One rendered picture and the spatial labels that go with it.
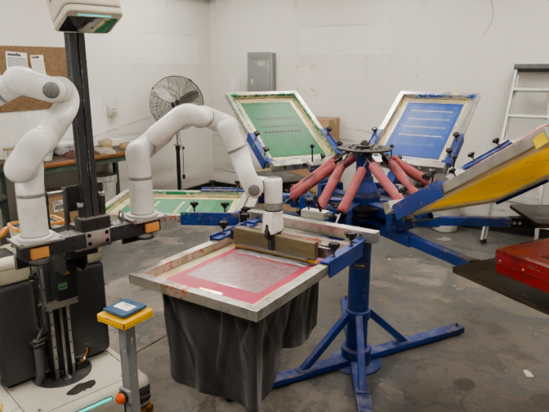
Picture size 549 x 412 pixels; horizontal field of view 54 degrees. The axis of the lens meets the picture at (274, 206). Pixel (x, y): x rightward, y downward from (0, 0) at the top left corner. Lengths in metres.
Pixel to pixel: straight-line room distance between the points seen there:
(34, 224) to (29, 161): 0.25
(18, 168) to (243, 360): 1.00
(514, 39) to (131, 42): 4.17
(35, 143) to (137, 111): 4.92
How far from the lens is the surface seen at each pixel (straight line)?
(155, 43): 7.04
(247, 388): 2.02
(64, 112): 1.99
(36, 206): 2.06
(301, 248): 2.19
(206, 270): 2.15
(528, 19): 6.09
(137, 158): 2.21
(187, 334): 2.12
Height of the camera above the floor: 1.73
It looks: 14 degrees down
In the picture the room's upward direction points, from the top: straight up
